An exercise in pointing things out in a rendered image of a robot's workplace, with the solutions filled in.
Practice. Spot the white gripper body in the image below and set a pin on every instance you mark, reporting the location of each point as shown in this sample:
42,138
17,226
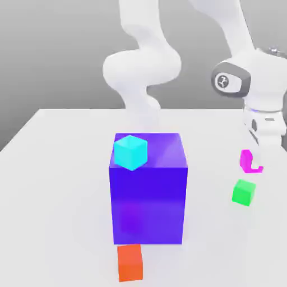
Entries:
266,141

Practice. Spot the small magenta cube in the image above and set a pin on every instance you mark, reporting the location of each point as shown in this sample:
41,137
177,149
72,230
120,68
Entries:
244,160

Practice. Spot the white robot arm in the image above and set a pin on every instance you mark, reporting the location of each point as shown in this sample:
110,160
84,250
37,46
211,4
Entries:
143,67

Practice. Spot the small green cube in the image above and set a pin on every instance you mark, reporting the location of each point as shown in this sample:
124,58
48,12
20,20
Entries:
243,192

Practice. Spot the small cyan cube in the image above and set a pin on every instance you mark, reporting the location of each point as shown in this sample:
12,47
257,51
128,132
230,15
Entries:
130,153

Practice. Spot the small orange cube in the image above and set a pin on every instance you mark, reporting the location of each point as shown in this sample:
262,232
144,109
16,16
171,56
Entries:
130,263

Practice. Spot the large purple box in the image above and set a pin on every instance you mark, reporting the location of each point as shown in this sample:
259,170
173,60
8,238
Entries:
148,201

